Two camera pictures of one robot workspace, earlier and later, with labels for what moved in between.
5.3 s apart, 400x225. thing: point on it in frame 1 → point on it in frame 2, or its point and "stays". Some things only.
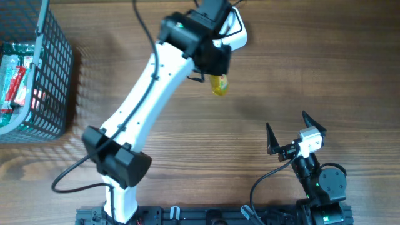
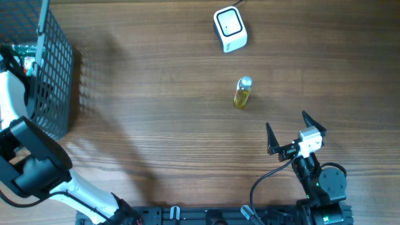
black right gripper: [286, 151] stays
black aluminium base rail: [197, 215] stays
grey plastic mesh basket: [37, 22] stays
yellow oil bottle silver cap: [219, 84] → [243, 87]
